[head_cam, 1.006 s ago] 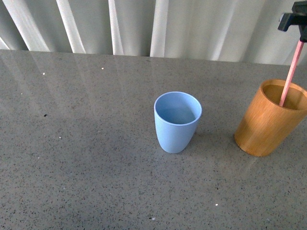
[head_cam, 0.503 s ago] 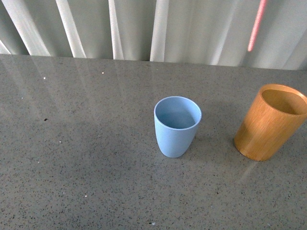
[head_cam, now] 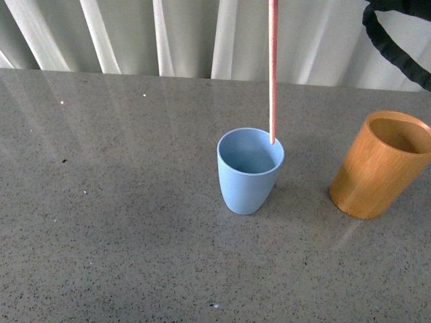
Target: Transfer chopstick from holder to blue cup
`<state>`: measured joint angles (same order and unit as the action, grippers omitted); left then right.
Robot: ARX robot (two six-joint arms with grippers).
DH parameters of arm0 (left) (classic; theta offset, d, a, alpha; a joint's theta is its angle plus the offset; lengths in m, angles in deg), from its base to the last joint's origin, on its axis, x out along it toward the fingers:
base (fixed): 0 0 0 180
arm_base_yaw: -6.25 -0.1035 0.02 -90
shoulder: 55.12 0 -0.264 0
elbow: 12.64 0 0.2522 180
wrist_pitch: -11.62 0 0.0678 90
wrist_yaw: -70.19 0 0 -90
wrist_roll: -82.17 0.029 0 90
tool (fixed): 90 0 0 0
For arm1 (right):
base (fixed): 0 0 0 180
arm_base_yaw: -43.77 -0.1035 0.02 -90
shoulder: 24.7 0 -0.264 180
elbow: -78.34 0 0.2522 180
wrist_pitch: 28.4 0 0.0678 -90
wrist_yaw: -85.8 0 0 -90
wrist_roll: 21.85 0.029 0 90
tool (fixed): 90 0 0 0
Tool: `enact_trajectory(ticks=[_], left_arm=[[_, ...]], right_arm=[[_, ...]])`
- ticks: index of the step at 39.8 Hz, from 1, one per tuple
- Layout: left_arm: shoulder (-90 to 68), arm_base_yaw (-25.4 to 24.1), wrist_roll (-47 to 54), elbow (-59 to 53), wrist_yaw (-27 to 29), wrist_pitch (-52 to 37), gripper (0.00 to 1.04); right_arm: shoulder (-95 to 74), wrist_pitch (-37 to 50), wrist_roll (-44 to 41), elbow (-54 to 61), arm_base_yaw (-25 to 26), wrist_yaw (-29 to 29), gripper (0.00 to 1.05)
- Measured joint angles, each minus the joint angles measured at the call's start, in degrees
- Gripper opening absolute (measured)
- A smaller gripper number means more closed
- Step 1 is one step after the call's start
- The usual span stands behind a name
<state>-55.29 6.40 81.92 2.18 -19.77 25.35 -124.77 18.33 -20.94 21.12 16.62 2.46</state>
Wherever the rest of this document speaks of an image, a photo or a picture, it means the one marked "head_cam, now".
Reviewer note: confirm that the white curtain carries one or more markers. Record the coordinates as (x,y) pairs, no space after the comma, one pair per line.
(319,42)

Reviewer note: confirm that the blue cup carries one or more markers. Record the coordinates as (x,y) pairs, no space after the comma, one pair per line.
(248,167)

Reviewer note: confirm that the bamboo chopstick holder cup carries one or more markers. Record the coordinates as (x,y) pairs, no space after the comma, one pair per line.
(388,153)

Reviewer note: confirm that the pink chopstick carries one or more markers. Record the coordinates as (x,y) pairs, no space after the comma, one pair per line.
(273,18)

